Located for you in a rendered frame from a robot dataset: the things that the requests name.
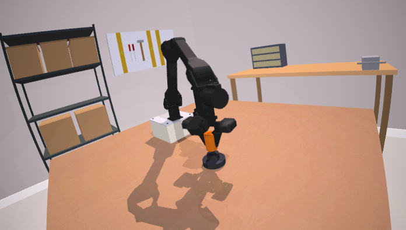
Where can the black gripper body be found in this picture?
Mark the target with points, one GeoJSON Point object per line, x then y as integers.
{"type": "Point", "coordinates": [224, 126]}

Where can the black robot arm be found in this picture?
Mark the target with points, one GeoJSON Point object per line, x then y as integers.
{"type": "Point", "coordinates": [205, 85]}

